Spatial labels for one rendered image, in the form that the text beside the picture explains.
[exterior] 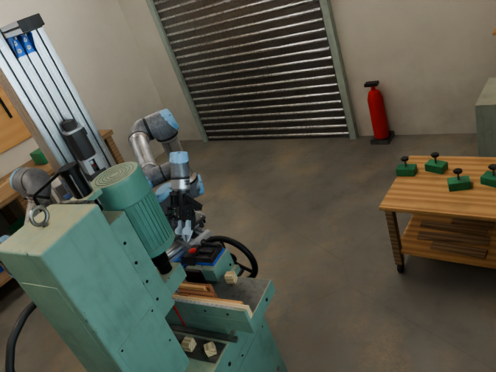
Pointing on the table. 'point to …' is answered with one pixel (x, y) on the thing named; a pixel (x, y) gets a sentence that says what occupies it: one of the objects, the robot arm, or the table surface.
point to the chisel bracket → (174, 277)
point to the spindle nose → (162, 262)
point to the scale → (204, 303)
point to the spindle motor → (135, 204)
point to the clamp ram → (195, 275)
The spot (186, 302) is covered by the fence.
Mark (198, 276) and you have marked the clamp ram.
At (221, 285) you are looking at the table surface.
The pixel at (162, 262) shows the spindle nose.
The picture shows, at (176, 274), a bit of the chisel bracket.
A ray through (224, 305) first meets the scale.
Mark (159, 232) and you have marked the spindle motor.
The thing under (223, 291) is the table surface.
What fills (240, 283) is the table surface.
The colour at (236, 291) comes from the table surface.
